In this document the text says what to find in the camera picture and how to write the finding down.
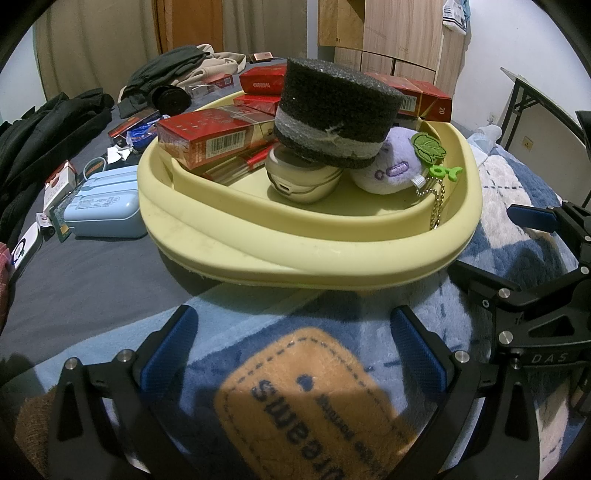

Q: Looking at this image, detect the dark green clothing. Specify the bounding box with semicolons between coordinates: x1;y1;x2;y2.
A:
117;45;209;117

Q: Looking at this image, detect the black round speaker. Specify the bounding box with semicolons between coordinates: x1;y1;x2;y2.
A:
150;85;193;114

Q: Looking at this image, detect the purple plush keychain green leaf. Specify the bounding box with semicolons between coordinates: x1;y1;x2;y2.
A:
348;127;462;230

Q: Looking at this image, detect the white blue hanging plastic bag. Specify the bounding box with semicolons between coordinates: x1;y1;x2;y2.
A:
441;0;472;36

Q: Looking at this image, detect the red pack clear wrapper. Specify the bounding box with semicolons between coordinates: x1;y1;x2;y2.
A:
187;74;234;99

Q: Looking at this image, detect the green circuit board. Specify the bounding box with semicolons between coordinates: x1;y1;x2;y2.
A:
49;194;75;243

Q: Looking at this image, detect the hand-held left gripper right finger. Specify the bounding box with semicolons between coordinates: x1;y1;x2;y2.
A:
390;305;542;480

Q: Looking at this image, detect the black jacket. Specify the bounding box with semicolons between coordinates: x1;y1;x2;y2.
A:
0;90;114;241

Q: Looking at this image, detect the large red box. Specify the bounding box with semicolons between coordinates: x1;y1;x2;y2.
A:
157;105;278;168

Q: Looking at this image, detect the dark grey bed sheet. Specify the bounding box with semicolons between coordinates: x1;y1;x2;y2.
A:
0;58;296;344

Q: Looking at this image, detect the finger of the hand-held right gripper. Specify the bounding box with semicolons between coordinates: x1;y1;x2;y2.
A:
448;260;591;367
506;200;591;261

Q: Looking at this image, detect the black foam cylinder grey band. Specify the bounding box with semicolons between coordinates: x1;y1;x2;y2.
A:
272;58;404;169

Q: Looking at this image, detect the white red small box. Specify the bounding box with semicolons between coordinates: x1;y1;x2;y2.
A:
44;161;77;209

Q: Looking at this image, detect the beige clothing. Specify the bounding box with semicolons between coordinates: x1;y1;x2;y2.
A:
185;44;250;89

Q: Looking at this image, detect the wooden wardrobe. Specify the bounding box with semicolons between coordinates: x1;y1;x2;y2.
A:
318;0;468;100

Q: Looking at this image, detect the long red carton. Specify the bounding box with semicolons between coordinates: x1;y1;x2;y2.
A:
365;71;452;123

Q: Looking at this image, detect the white card black ring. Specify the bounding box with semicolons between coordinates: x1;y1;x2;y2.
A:
9;224;45;274

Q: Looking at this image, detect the beige curtain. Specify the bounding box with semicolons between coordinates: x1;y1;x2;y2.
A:
34;0;308;103

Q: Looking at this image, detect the black folding table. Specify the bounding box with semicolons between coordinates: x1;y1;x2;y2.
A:
501;67;591;154

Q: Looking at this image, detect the red blue packet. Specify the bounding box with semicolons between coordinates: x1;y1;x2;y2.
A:
108;111;160;149

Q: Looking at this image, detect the cream round case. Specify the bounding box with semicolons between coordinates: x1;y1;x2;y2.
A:
265;145;345;204

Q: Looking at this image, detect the yellow plastic basin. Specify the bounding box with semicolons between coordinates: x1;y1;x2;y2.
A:
137;90;484;291

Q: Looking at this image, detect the light blue power bank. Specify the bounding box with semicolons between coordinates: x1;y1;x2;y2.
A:
64;171;141;239

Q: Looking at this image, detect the brown fuzzy cloth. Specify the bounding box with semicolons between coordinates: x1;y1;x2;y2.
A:
14;391;57;463

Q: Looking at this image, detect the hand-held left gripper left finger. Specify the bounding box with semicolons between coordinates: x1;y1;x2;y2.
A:
48;305;200;480

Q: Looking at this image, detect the blue white checkered blanket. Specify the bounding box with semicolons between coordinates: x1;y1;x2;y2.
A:
0;148;583;480

